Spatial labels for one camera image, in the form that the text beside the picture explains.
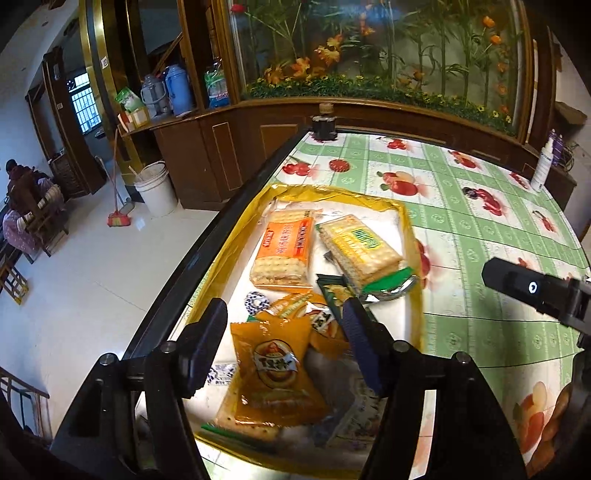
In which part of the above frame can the artificial flower display case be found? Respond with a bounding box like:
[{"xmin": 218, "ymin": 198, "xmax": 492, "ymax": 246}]
[{"xmin": 217, "ymin": 0, "xmax": 536, "ymax": 139}]

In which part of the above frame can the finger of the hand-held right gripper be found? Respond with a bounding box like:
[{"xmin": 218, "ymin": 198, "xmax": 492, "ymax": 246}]
[{"xmin": 481, "ymin": 257, "xmax": 575, "ymax": 324}]

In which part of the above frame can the small clear cracker pack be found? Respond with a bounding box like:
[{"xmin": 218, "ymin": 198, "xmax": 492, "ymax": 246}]
[{"xmin": 201, "ymin": 413, "xmax": 280, "ymax": 444}]

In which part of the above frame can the plastic water bottle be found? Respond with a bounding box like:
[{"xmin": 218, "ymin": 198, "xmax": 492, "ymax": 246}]
[{"xmin": 204, "ymin": 58, "xmax": 230, "ymax": 109}]

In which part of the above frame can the beige snack packet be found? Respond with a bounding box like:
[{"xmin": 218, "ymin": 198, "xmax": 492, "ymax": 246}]
[{"xmin": 323, "ymin": 397, "xmax": 391, "ymax": 455}]

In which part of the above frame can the silver foil packet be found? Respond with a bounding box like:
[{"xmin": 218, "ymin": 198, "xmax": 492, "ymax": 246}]
[{"xmin": 302, "ymin": 348, "xmax": 372, "ymax": 416}]

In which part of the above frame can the white plastic bucket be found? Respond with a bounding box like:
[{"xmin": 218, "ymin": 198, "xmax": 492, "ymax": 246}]
[{"xmin": 134, "ymin": 161, "xmax": 179, "ymax": 217}]

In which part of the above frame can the black and white candy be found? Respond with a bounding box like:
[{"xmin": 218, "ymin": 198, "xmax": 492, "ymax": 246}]
[{"xmin": 244, "ymin": 292, "xmax": 272, "ymax": 315}]

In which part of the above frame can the green and yellow cracker pack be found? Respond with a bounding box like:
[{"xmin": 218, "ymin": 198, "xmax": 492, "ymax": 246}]
[{"xmin": 315, "ymin": 215, "xmax": 419, "ymax": 301}]

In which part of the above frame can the black jar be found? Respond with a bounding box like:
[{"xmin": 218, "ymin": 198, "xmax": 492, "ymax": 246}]
[{"xmin": 311, "ymin": 104, "xmax": 338, "ymax": 141}]

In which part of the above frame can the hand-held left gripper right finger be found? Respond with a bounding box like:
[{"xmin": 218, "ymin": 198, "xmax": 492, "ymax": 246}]
[{"xmin": 342, "ymin": 298, "xmax": 527, "ymax": 480}]

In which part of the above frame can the yellow snack packet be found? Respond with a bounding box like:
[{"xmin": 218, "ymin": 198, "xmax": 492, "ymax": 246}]
[{"xmin": 256, "ymin": 292, "xmax": 324, "ymax": 324}]

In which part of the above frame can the barred window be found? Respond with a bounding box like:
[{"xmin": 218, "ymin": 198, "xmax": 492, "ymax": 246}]
[{"xmin": 68, "ymin": 73, "xmax": 102, "ymax": 136}]

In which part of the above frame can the grey thermos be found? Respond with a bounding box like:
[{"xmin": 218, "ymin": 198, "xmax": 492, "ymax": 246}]
[{"xmin": 140, "ymin": 74, "xmax": 171, "ymax": 118}]

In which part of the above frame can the brown wooden cabinet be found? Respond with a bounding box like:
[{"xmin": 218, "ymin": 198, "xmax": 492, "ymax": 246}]
[{"xmin": 117, "ymin": 99, "xmax": 578, "ymax": 210}]

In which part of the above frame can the dark green cracker packet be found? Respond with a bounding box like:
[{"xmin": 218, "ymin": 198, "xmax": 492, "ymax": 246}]
[{"xmin": 316, "ymin": 274, "xmax": 370, "ymax": 324}]

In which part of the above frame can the large orange cracker pack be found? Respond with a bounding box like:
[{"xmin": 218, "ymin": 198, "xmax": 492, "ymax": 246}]
[{"xmin": 249, "ymin": 210, "xmax": 319, "ymax": 289}]

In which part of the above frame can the white spray bottle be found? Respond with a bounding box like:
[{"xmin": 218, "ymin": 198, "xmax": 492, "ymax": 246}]
[{"xmin": 530, "ymin": 129, "xmax": 557, "ymax": 193}]

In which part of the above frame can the orange and white box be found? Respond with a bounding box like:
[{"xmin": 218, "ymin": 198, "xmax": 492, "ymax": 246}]
[{"xmin": 119, "ymin": 108, "xmax": 151, "ymax": 133}]

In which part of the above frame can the wooden chair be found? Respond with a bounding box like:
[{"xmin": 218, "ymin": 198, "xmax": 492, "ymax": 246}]
[{"xmin": 0, "ymin": 247, "xmax": 29, "ymax": 306}]

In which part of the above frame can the green and white bag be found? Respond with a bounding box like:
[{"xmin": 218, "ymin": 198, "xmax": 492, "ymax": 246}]
[{"xmin": 115, "ymin": 88, "xmax": 141, "ymax": 112}]

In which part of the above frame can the blue thermos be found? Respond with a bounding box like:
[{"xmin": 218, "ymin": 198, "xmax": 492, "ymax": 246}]
[{"xmin": 164, "ymin": 65, "xmax": 195, "ymax": 116}]

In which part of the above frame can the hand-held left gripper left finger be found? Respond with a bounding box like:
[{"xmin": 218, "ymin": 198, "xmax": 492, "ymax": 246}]
[{"xmin": 51, "ymin": 298, "xmax": 228, "ymax": 480}]

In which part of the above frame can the red broom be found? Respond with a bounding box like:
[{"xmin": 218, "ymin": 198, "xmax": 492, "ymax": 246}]
[{"xmin": 95, "ymin": 129, "xmax": 136, "ymax": 230}]

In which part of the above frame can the small orange snack packet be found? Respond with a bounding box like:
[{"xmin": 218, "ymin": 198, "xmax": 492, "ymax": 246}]
[{"xmin": 305, "ymin": 305, "xmax": 352, "ymax": 354}]

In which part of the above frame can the blue and white candy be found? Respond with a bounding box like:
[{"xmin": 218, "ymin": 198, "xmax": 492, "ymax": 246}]
[{"xmin": 208, "ymin": 362, "xmax": 238, "ymax": 386}]

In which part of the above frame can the wooden railing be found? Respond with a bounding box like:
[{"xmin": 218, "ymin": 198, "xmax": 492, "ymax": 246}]
[{"xmin": 0, "ymin": 366, "xmax": 52, "ymax": 446}]

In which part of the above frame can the yellow cardboard box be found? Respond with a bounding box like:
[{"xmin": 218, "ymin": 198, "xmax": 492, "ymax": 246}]
[{"xmin": 182, "ymin": 184, "xmax": 426, "ymax": 478}]

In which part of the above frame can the wicker basket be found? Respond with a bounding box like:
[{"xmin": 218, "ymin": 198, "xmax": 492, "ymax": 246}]
[{"xmin": 48, "ymin": 152, "xmax": 89, "ymax": 199}]

